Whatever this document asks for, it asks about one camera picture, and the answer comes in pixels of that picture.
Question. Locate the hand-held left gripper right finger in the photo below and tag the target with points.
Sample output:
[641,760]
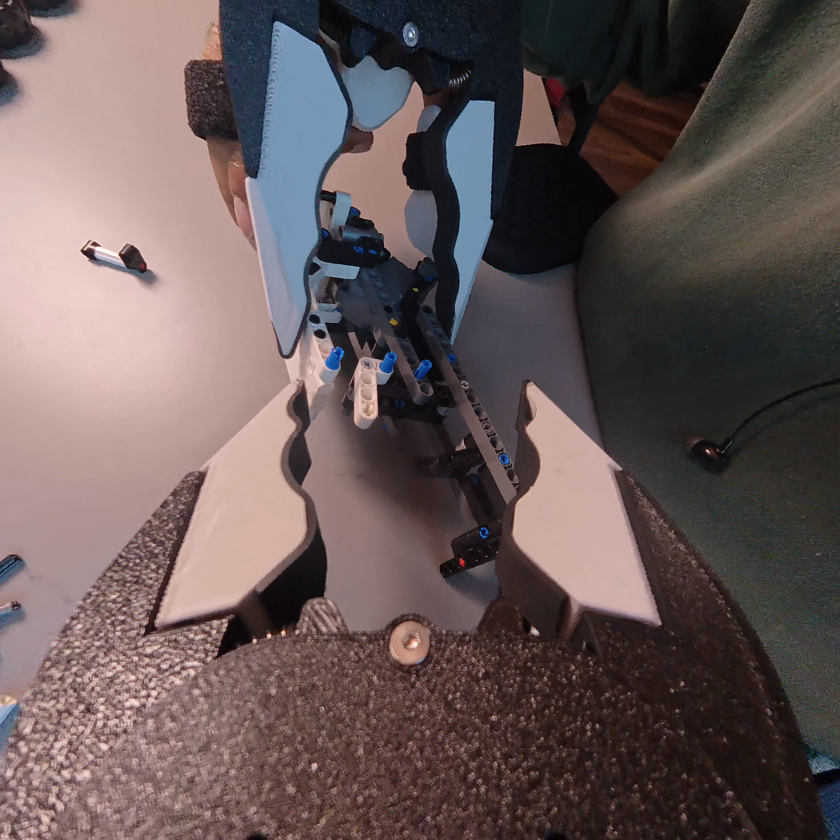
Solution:
[577,525]

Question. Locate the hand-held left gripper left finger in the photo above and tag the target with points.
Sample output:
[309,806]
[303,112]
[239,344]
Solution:
[243,525]

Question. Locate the grey desk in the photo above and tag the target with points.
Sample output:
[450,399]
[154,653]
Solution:
[98,394]

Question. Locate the person's right hand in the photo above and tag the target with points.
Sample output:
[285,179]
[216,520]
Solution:
[233,184]

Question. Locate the black mesh office chair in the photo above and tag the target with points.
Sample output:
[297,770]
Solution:
[551,203]

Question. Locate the black building-brick model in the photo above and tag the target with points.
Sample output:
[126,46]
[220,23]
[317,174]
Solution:
[489,430]

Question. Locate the black earphone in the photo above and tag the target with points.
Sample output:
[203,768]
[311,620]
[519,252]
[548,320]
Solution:
[705,449]

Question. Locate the pile of small building pieces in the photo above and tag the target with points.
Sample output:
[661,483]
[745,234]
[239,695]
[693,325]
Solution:
[10,564]

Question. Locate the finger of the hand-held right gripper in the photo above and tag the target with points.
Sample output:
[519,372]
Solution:
[472,197]
[289,197]

